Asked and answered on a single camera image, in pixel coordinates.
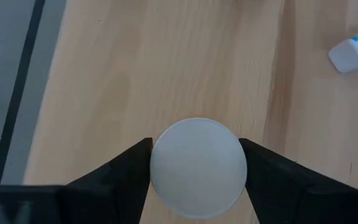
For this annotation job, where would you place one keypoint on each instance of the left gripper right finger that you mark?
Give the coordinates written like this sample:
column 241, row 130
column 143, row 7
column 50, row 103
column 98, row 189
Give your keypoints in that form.
column 278, row 193

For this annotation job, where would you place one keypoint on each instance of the tall amber pill bottle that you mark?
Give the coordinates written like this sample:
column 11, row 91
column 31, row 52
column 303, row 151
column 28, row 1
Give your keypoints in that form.
column 197, row 168

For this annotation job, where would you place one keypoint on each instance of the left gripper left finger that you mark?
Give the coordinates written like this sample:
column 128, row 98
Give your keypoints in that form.
column 120, row 193

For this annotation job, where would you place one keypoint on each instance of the wooden shelf black metal legs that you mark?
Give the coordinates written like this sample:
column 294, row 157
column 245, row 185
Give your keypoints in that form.
column 166, row 62

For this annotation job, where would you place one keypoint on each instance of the white supplement facts bottle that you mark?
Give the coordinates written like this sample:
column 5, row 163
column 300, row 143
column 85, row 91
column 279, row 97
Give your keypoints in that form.
column 350, row 54

